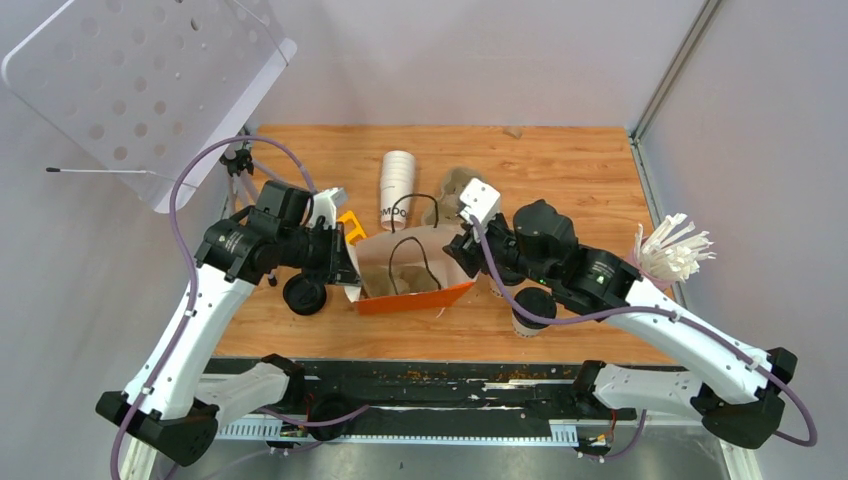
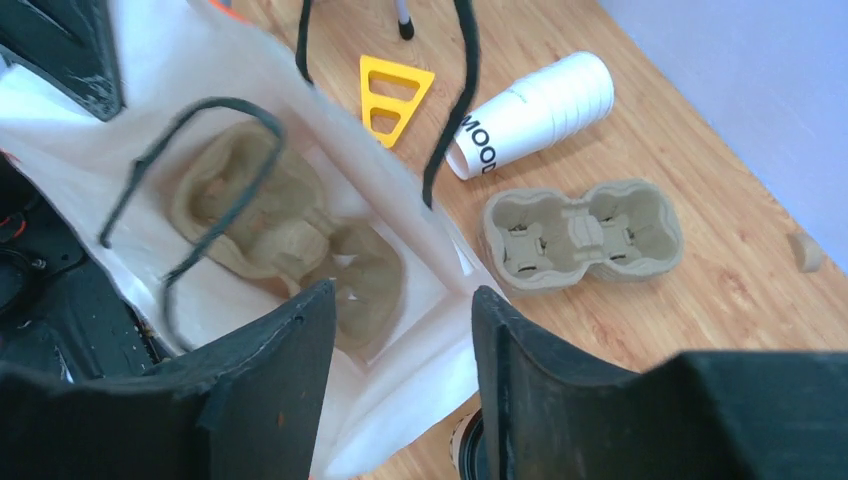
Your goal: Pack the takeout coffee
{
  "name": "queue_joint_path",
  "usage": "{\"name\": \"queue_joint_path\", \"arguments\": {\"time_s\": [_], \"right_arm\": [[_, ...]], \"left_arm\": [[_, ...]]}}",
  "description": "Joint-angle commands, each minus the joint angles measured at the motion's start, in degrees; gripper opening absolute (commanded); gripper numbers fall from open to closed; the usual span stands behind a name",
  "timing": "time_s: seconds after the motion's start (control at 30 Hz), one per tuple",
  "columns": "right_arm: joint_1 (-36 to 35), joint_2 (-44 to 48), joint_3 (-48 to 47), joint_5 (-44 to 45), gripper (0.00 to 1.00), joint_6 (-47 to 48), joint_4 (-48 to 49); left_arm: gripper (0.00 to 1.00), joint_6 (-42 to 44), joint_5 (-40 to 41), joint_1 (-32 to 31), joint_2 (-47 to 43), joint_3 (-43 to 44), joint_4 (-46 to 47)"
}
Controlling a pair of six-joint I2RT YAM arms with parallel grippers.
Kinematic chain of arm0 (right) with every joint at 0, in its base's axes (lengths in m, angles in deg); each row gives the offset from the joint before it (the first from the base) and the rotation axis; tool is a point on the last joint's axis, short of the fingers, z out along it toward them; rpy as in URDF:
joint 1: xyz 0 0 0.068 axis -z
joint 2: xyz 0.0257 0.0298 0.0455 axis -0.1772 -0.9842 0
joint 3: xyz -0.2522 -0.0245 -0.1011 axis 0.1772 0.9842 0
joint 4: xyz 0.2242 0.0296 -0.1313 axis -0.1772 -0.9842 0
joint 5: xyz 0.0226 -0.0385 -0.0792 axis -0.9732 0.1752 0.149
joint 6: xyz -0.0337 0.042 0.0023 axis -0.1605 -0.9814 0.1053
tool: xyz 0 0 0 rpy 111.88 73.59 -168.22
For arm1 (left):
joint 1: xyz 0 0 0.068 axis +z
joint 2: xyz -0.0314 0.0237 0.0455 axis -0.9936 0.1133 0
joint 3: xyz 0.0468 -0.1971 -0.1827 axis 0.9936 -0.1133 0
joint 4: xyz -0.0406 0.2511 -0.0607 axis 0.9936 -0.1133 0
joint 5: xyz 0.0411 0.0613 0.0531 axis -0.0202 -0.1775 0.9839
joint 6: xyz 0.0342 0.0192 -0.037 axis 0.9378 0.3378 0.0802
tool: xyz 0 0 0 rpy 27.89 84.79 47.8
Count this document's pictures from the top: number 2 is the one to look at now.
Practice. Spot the single pulp cup carrier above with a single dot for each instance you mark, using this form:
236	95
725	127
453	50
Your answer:
287	232

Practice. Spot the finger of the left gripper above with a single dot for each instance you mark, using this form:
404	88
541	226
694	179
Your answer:
71	45

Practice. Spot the yellow plastic triangle holder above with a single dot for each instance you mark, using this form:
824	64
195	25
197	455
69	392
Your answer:
374	104

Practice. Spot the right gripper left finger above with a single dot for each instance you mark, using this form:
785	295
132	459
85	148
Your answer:
245	406

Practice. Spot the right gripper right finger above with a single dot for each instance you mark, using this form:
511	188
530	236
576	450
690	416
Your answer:
553	411

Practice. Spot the stacked pulp cup carriers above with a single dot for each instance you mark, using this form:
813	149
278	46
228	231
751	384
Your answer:
539	240

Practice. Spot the white tripod stand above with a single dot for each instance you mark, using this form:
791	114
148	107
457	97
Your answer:
405	25

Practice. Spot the stack of white paper cups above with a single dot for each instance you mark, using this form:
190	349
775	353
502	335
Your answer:
533	114

